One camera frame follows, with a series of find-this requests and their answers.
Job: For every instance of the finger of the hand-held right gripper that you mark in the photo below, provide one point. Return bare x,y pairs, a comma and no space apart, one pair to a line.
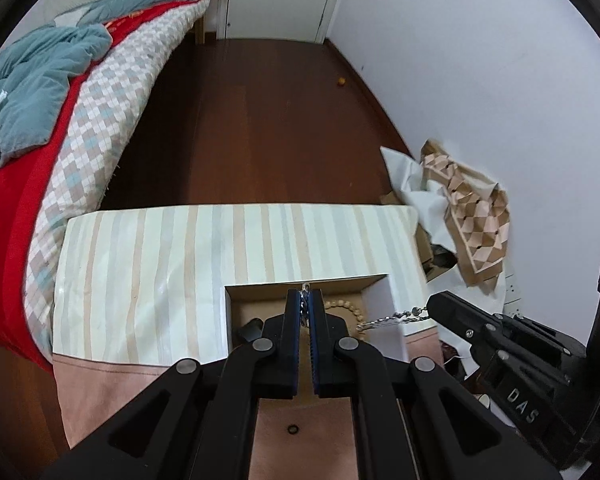
460,317

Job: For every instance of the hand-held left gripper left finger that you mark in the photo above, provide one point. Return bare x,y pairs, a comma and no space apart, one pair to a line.
293,345

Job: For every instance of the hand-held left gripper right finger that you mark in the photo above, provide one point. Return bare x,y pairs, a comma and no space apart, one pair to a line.
317,350

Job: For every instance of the white jewelry box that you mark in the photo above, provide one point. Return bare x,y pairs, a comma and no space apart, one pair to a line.
380,305

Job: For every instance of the dark object in box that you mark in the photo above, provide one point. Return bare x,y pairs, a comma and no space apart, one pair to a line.
250,331

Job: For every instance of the geometric patterned cloth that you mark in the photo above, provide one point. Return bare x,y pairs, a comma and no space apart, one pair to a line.
475,210

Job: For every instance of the striped table cloth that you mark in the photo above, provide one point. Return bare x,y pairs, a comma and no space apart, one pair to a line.
180,270

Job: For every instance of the pink cloth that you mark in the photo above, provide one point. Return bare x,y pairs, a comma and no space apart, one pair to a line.
105,390

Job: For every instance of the checkered quilt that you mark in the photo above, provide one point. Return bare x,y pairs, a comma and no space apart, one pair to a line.
105,125

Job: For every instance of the bed with checkered quilt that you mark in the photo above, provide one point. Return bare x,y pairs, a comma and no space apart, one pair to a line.
10,220

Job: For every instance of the wooden bed leg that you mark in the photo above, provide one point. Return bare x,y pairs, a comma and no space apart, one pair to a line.
201,30

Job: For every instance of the white door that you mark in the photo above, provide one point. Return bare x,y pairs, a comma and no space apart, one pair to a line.
280,0

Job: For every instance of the blue-grey blanket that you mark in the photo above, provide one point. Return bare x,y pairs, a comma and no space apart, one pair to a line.
30,90

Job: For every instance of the white wall socket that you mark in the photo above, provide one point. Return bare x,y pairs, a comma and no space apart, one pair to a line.
514,292

